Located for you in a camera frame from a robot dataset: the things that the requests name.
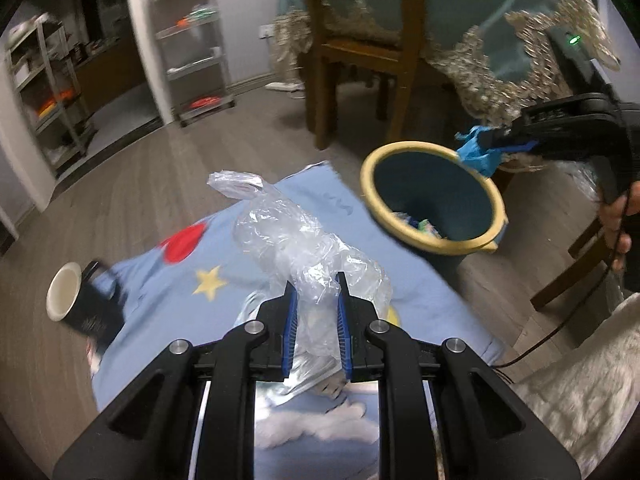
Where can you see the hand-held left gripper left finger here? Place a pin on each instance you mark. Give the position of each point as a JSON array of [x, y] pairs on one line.
[[290, 330]]

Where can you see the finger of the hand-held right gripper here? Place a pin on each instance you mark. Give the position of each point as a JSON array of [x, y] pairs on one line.
[[517, 149], [512, 135]]

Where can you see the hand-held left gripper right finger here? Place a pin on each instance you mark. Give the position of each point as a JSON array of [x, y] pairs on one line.
[[344, 330]]

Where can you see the blue wrapper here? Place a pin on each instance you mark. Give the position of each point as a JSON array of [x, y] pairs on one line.
[[475, 157]]

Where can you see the blue bin with yellow rim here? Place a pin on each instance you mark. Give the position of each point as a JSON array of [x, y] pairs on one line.
[[440, 195]]

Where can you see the clear plastic bag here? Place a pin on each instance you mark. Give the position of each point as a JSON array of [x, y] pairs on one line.
[[280, 230]]

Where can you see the person's right hand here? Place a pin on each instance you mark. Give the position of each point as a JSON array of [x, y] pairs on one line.
[[612, 220]]

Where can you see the table with lace cloth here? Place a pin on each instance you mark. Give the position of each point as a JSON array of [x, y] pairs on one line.
[[460, 20]]

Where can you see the wooden chair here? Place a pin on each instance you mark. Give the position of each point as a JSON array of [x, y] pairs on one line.
[[565, 285], [360, 55]]

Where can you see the black ceramic mug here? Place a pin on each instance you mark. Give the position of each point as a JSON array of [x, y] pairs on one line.
[[95, 315]]

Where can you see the white power strip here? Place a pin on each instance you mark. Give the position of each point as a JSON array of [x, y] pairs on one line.
[[280, 86]]

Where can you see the white fluffy blanket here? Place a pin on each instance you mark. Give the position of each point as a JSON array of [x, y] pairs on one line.
[[590, 385]]

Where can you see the grey shelf rack on wheels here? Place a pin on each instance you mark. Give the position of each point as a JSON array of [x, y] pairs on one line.
[[195, 67]]

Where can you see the brown kitchen cabinet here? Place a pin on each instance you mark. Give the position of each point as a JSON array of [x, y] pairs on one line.
[[110, 70]]

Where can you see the metal shelf rack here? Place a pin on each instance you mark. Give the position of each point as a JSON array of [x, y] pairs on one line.
[[50, 110]]

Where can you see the white wall socket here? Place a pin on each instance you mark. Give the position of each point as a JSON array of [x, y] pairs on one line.
[[267, 31]]

